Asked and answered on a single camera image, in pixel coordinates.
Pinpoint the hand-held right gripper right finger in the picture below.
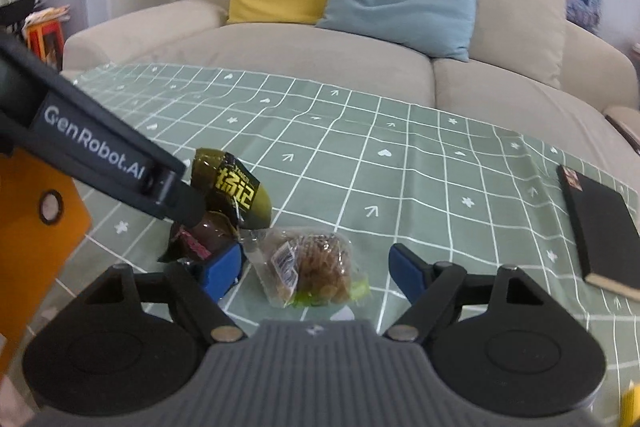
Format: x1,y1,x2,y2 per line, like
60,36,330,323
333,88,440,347
382,243,546,343

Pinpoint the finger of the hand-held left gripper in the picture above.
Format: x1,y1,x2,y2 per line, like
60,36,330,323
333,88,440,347
150,171,208,228

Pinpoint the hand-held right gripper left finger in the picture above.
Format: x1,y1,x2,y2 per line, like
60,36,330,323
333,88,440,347
85,243,248,343

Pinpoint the clear packet with brown snack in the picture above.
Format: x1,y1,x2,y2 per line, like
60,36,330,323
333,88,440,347
240,227,371,308

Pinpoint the orange cardboard box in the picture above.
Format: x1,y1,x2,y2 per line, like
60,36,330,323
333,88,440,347
0,146,94,375

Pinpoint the dark green snack packet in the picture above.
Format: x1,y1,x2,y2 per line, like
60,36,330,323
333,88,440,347
190,148,273,230

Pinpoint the green checkered tablecloth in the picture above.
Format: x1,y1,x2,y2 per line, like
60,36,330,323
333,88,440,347
0,63,640,427

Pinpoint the red stool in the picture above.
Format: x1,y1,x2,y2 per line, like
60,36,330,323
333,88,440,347
25,21,66,72

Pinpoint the stack of magazines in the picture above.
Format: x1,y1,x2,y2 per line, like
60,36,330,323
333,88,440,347
22,6,71,28

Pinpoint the beige sofa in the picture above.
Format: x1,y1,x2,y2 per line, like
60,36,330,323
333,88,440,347
60,0,640,158

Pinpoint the black notebook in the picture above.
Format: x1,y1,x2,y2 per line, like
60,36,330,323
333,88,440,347
556,164,640,303

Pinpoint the yellow box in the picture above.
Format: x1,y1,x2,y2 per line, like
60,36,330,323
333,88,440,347
619,379,640,427

